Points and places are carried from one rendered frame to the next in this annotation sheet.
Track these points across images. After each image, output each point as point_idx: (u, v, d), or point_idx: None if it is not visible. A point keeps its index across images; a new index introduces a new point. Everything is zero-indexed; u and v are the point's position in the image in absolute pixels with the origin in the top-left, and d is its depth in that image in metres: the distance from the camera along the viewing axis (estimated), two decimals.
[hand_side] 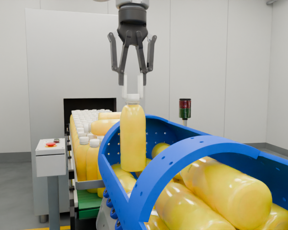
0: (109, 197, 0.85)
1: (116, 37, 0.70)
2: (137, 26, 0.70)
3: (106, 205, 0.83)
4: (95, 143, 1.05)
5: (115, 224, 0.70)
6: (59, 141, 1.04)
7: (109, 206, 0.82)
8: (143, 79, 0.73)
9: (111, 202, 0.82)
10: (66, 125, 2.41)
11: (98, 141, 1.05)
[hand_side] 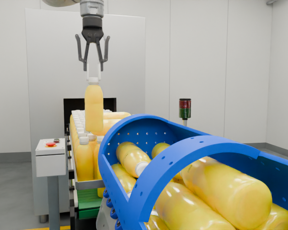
0: (109, 197, 0.85)
1: (81, 37, 1.00)
2: (95, 29, 1.01)
3: (106, 205, 0.83)
4: (94, 80, 1.02)
5: (115, 224, 0.70)
6: (59, 141, 1.04)
7: (109, 206, 0.82)
8: (101, 66, 1.03)
9: (111, 202, 0.82)
10: (66, 125, 2.41)
11: (97, 78, 1.03)
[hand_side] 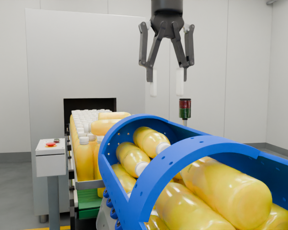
0: (109, 197, 0.85)
1: (149, 28, 0.62)
2: (173, 16, 0.62)
3: (106, 205, 0.83)
4: None
5: (115, 224, 0.70)
6: (59, 141, 1.04)
7: (109, 206, 0.82)
8: (183, 74, 0.65)
9: (111, 202, 0.82)
10: (66, 125, 2.41)
11: None
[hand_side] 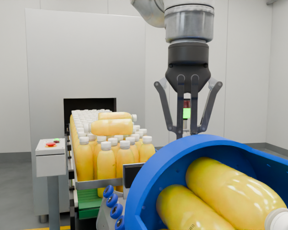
0: (110, 196, 0.85)
1: (208, 85, 0.50)
2: None
3: (106, 203, 0.84)
4: None
5: (118, 218, 0.71)
6: (59, 141, 1.04)
7: (107, 206, 0.83)
8: None
9: (109, 205, 0.82)
10: (66, 125, 2.41)
11: None
